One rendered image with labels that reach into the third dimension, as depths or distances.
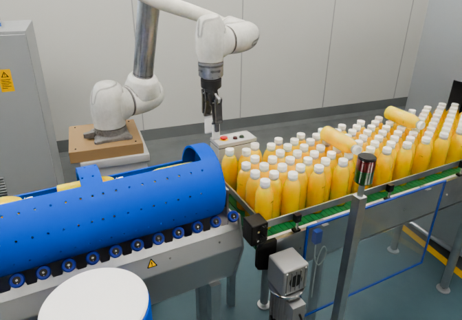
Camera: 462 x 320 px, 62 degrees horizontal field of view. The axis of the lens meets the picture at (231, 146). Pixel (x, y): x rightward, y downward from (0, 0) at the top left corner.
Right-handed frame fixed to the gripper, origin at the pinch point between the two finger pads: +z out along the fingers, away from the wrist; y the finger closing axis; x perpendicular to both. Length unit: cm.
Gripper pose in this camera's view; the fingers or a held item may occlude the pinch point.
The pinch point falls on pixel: (212, 129)
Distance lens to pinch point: 148.2
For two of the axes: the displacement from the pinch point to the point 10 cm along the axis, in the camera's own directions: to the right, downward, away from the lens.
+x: 8.9, -2.0, 4.1
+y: 4.5, 3.9, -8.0
